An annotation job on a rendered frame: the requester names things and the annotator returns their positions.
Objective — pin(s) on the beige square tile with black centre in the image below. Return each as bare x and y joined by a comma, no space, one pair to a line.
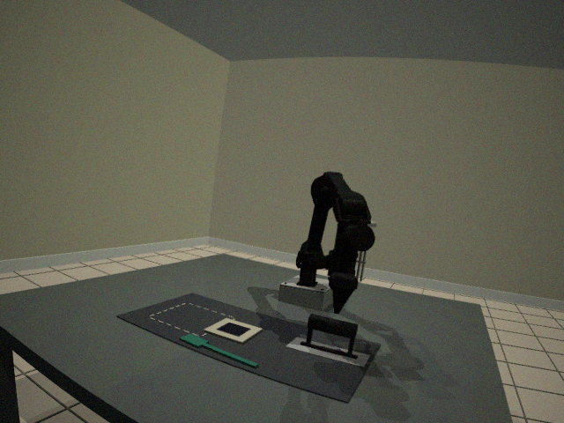
233,330

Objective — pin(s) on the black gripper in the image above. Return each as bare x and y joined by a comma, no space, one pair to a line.
342,280

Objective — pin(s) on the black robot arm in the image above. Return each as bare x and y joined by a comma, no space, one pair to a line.
331,190

